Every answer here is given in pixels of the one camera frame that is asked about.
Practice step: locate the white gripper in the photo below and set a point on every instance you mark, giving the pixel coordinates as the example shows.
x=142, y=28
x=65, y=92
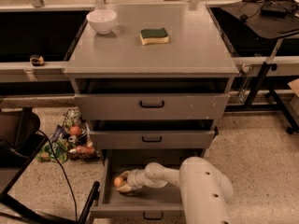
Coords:
x=134, y=178

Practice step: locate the orange fruit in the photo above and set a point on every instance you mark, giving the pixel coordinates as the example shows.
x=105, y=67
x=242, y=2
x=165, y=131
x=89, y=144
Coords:
x=118, y=182

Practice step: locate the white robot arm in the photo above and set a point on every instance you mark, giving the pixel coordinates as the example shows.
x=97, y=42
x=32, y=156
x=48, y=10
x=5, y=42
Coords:
x=204, y=190

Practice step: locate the grey bottom drawer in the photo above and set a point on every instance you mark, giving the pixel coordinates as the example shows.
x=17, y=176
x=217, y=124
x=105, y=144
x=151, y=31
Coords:
x=147, y=203

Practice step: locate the grey drawer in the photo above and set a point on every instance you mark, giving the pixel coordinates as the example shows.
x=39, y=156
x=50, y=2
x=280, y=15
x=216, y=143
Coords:
x=153, y=134
x=152, y=98
x=147, y=203

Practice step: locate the grey middle drawer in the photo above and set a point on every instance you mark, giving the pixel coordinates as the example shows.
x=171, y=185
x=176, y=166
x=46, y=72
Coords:
x=153, y=134

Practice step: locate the grey top drawer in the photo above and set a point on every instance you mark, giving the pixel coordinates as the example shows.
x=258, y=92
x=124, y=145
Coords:
x=152, y=98

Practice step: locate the grey drawer cabinet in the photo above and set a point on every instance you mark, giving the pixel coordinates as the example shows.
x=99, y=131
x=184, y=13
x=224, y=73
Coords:
x=194, y=49

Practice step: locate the red apple in basket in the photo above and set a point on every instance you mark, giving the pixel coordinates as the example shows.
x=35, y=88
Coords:
x=75, y=130

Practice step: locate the green snack bag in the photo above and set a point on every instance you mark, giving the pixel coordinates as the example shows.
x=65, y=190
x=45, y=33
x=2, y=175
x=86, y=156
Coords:
x=56, y=148

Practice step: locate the green yellow sponge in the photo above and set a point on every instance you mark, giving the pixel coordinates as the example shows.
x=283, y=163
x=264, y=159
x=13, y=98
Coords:
x=154, y=36

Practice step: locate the yellow black tape measure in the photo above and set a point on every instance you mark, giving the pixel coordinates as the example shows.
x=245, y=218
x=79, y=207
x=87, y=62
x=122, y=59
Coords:
x=37, y=60

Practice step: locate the white bowl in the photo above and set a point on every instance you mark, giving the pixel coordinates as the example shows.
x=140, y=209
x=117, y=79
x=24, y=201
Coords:
x=102, y=20

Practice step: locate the black side table stand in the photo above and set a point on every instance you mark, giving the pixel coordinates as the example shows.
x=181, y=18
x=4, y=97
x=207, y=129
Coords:
x=262, y=38

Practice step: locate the wire basket of groceries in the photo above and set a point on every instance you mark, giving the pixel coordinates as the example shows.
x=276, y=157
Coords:
x=77, y=141

